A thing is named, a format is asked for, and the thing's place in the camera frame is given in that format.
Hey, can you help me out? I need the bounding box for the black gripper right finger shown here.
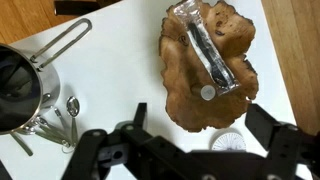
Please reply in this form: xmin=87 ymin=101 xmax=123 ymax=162
xmin=245 ymin=104 xmax=299 ymax=180

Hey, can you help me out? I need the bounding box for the brown wooden burl platter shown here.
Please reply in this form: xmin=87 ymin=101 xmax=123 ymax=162
xmin=159 ymin=0 xmax=259 ymax=132

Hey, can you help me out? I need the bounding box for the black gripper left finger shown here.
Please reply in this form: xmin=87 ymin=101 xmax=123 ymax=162
xmin=62 ymin=103 xmax=147 ymax=180

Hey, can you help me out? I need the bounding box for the silver measuring spoons set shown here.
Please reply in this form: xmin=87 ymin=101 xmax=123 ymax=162
xmin=9 ymin=96 xmax=81 ymax=157

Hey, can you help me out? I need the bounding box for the small silver cylinder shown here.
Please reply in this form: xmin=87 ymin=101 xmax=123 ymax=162
xmin=200 ymin=85 xmax=216 ymax=101

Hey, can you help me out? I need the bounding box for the silver steel pot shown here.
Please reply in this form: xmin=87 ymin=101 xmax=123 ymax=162
xmin=0 ymin=18 xmax=92 ymax=134

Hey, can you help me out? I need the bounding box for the white round protractor disc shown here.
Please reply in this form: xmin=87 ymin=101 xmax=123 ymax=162
xmin=211 ymin=132 xmax=246 ymax=151

